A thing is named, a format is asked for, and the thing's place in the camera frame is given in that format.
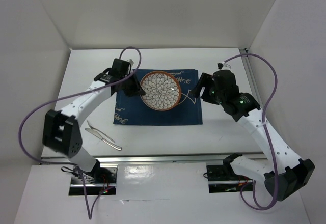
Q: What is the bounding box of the blue fish placemat cloth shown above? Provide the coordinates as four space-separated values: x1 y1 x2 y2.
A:
113 69 203 126

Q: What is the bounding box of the floral ceramic plate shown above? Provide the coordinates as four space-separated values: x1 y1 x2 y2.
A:
140 71 181 111

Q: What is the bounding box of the silver fork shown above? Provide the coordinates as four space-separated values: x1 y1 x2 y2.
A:
86 120 115 143

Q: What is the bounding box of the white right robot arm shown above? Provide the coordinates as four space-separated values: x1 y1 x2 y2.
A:
192 70 315 201

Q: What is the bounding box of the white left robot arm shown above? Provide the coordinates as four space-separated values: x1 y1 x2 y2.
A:
42 59 145 183

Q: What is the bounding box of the silver table knife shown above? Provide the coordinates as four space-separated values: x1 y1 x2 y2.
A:
85 128 122 151

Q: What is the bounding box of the aluminium right side rail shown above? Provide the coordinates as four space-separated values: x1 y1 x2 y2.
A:
239 48 263 108

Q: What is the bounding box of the aluminium rail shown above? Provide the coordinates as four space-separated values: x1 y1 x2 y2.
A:
40 152 265 165
239 48 263 108

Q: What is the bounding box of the aluminium front rail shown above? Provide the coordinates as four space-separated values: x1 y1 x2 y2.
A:
40 152 265 165

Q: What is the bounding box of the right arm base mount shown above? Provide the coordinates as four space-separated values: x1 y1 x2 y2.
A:
203 165 253 193

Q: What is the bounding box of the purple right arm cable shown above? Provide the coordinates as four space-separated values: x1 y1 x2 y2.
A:
221 53 279 211

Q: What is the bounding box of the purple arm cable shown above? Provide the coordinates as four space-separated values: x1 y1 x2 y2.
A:
19 46 142 220
221 53 279 211

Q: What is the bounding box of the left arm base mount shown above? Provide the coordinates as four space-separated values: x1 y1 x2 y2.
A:
61 165 118 196

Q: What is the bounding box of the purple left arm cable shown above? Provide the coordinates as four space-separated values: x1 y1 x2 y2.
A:
19 46 142 220

